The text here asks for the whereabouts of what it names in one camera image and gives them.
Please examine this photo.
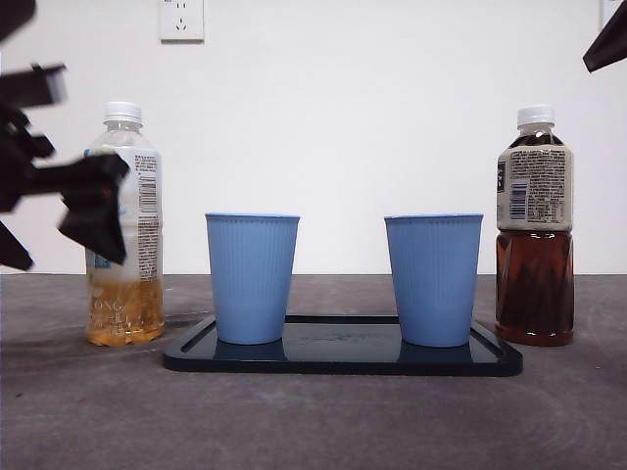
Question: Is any dark tea bottle beige label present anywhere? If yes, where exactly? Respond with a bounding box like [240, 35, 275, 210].
[494, 103, 575, 347]

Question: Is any dark blue rectangular tray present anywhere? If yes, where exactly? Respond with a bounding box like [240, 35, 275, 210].
[162, 314, 524, 378]

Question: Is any pale tea bottle white label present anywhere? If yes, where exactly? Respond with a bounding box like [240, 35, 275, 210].
[83, 101, 167, 348]

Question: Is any white wall socket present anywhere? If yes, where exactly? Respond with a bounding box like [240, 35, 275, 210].
[159, 0, 206, 43]
[600, 0, 627, 30]

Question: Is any blue ribbed cup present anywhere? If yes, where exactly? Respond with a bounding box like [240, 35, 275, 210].
[383, 211, 485, 349]
[204, 211, 302, 346]

